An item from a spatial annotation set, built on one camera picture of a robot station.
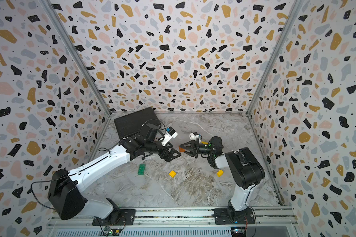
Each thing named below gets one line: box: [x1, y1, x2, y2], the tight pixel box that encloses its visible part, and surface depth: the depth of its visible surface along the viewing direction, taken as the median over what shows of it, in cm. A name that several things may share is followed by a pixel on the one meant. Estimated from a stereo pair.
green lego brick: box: [137, 163, 146, 176], surface depth 92 cm
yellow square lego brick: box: [168, 169, 177, 179], surface depth 89 cm
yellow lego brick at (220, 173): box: [217, 169, 224, 178], surface depth 89 cm
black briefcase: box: [113, 107, 162, 140], surface depth 112 cm
